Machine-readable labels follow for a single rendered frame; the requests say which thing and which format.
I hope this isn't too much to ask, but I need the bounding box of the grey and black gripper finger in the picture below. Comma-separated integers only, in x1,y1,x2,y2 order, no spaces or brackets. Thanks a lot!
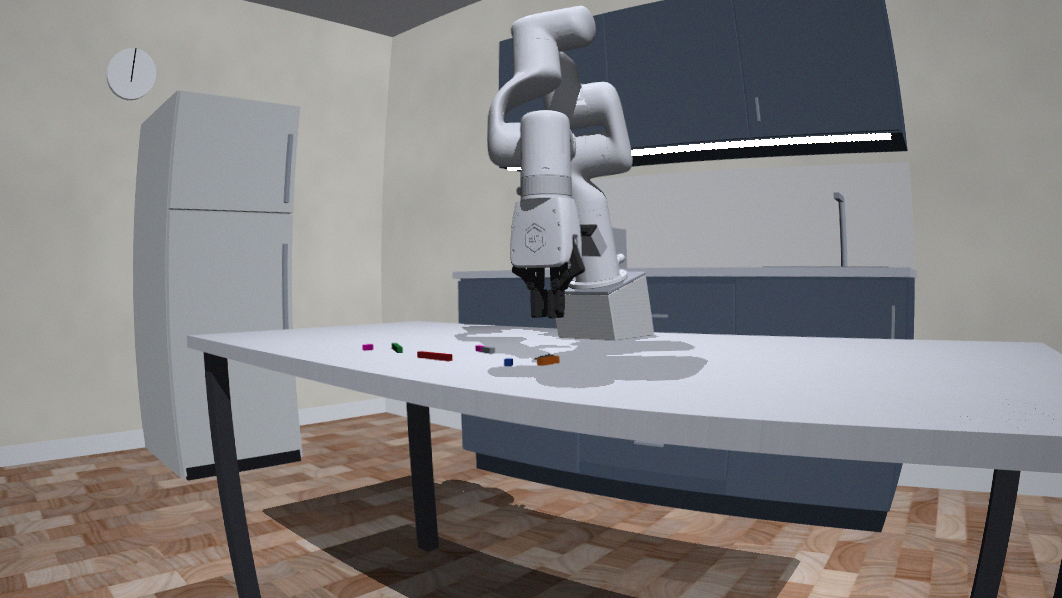
547,241,585,318
512,266,548,318

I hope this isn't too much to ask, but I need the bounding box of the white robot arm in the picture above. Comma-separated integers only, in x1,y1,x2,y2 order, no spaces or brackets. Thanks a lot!
487,6,633,289

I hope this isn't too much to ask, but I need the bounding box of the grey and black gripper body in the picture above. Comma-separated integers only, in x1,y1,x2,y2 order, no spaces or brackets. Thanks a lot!
510,194,582,268

